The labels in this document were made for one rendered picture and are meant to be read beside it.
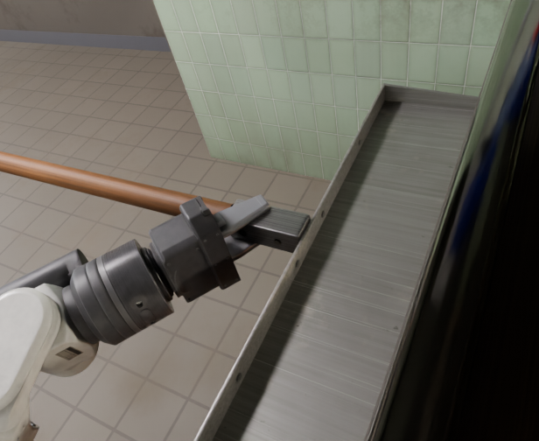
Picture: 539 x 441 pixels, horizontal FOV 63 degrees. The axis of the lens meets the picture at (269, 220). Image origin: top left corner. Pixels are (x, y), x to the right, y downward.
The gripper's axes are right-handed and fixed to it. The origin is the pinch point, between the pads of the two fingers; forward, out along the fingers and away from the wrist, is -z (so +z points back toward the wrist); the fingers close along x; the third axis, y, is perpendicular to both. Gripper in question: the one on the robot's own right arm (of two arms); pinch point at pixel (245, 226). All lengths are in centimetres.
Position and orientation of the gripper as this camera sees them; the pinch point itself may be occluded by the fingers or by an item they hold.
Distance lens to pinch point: 48.9
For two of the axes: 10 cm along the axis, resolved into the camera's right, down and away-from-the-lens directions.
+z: -8.6, 4.7, -2.1
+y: -4.7, -5.9, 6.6
